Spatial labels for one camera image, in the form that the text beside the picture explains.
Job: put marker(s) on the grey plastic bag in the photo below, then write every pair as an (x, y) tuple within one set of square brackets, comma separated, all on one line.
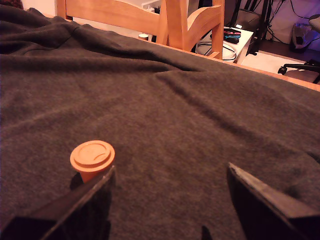
[(301, 35)]

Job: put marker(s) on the black office chair base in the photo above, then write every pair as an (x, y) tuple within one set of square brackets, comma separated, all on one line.
[(300, 66)]

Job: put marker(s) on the small round jar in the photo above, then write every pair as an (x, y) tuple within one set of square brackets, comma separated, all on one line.
[(143, 37)]

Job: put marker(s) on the white side table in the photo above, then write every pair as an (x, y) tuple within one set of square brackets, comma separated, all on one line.
[(246, 40)]

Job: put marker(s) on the black stand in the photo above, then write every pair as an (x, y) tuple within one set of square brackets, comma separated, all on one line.
[(261, 25)]

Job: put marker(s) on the dark grey blanket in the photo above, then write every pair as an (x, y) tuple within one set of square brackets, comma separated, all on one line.
[(160, 112)]

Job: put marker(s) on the black computer mouse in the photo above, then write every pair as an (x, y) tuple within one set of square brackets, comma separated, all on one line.
[(232, 40)]

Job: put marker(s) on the red and black box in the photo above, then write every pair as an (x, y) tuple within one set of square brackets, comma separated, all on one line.
[(232, 33)]

